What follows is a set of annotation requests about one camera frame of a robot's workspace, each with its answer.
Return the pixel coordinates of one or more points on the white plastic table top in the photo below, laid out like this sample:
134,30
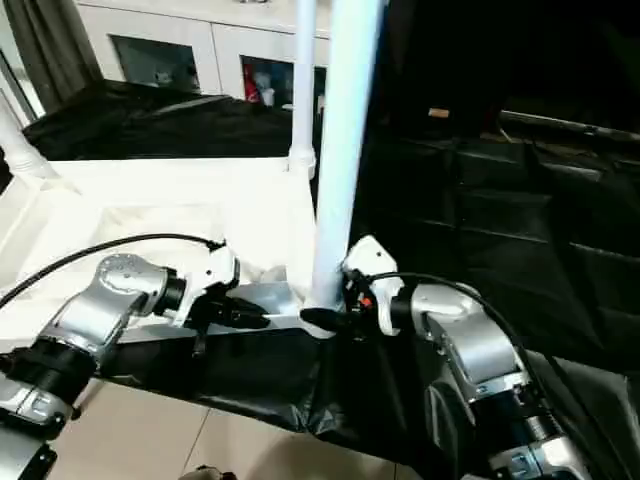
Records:
150,210

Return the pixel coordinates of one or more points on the white plastic table leg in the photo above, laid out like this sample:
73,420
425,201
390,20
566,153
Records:
18,140
345,150
303,90

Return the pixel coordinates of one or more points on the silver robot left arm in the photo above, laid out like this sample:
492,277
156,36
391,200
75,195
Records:
90,320

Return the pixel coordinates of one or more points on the black work mat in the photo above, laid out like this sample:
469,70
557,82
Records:
280,380

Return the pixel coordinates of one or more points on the white glass-door cabinet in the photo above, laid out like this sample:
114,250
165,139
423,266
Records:
190,40

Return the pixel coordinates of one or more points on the black backdrop cloth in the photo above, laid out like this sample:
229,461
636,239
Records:
520,55

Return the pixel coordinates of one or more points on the grey curtain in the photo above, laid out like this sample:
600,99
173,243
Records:
45,50

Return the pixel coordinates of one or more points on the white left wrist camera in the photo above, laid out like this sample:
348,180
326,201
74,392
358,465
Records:
208,275

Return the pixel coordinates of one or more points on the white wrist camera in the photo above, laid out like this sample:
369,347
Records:
372,260
208,275

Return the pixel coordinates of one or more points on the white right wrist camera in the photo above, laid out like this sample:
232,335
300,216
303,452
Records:
372,260

